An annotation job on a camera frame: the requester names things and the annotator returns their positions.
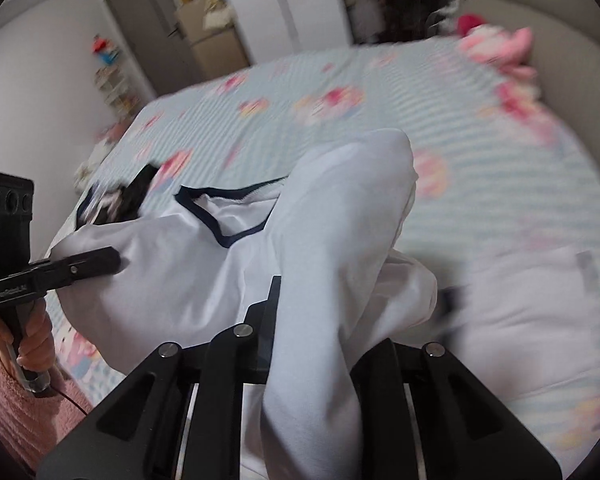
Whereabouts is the grey door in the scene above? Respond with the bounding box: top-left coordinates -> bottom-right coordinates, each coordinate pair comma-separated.
105,0 -> 201,101

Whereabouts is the white shirt navy collar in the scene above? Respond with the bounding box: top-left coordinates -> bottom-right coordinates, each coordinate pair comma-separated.
50,127 -> 438,480

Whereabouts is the pile of black clothes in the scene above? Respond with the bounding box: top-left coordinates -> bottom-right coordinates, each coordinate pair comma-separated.
77,165 -> 158,226

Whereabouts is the white handbag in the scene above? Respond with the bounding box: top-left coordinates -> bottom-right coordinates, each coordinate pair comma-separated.
202,7 -> 231,31

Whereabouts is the beige refrigerator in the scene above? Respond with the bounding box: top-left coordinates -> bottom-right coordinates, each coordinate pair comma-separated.
175,0 -> 251,78

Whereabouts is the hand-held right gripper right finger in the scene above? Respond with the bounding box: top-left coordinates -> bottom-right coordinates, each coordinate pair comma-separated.
350,337 -> 563,480

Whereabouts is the black cable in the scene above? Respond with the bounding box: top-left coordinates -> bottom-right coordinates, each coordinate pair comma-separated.
50,385 -> 88,417

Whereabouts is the red and blue plush toy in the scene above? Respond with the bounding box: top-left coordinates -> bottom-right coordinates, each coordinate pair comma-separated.
92,35 -> 121,66

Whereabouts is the person's left hand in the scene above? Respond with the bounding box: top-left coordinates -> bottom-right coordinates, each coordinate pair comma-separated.
0,305 -> 56,368

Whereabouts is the folded white shirt navy trim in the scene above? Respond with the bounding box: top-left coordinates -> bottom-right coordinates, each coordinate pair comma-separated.
395,247 -> 600,401

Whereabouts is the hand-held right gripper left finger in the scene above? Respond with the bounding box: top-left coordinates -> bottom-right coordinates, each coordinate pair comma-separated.
40,275 -> 282,480

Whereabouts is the checked cartoon print blanket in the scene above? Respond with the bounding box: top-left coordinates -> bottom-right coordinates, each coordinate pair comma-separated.
45,37 -> 600,471

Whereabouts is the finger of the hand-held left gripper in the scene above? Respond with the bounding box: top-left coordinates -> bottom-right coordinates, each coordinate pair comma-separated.
45,246 -> 122,288

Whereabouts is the padded bed headboard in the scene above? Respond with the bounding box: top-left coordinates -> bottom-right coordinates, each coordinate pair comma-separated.
455,0 -> 600,211

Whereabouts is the pink plush toy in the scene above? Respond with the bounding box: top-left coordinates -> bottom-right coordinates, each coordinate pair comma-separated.
455,12 -> 538,78

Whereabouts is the white shelf rack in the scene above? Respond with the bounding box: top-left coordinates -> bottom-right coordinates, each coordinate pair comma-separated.
95,65 -> 136,121

